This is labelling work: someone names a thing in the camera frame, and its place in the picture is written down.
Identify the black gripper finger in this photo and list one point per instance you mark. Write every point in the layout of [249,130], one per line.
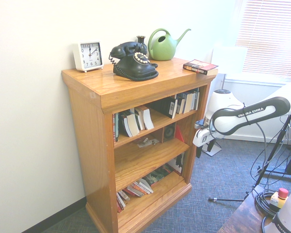
[211,146]
[198,151]

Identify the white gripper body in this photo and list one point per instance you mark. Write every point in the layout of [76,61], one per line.
[205,137]

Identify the black Shadow Puppets paperback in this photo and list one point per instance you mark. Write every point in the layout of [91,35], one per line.
[200,66]

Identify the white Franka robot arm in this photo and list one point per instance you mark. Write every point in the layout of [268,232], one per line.
[223,100]

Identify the black white picture book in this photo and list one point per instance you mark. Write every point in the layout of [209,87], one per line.
[178,163]

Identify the red folder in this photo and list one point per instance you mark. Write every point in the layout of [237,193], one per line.
[179,136]

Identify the small wooden speaker box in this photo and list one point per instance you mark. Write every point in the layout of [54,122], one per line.
[169,132]

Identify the tan pages upright paperback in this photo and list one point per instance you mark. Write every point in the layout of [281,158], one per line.
[190,102]

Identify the dark cover upright paperback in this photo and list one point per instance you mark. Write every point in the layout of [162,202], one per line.
[180,104]

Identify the green camouflage cover book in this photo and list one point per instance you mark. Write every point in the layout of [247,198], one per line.
[158,176]

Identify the small papers and clips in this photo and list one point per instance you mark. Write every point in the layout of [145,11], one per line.
[146,142]

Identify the black stand leg rubber foot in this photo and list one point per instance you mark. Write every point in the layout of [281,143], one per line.
[226,199]

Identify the thick paperback white pages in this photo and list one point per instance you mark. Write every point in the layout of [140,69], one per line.
[148,119]

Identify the black tripod stand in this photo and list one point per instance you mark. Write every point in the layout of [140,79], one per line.
[272,150]

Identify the white cover fallen paperback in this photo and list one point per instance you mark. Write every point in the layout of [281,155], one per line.
[146,185]

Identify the thin paperback cream pages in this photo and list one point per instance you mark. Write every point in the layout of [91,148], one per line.
[140,119]

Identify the black cover paperback cream pages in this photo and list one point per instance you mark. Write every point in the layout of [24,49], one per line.
[132,126]

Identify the red white fallen paperback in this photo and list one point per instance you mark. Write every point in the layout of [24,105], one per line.
[138,189]

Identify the white shade floor lamp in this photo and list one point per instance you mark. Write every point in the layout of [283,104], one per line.
[229,59]

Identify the red white spine book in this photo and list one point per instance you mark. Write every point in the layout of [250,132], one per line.
[115,127]

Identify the yellow emergency stop red button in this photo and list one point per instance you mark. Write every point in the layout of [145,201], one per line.
[280,199]

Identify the red spine paperback stack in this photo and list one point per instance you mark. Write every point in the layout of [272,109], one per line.
[120,202]

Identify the green plastic watering can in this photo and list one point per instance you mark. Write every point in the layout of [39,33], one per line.
[162,49]

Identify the black vintage rotary telephone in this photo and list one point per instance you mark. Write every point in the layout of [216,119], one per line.
[133,65]

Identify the wooden bookshelf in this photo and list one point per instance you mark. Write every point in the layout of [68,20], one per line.
[92,150]

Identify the black vase gold rim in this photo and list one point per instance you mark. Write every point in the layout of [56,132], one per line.
[140,39]

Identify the window blinds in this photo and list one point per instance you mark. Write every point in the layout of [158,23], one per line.
[269,36]

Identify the white square alarm clock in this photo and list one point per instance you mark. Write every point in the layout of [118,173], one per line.
[89,56]

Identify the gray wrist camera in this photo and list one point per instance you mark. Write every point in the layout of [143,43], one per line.
[200,125]

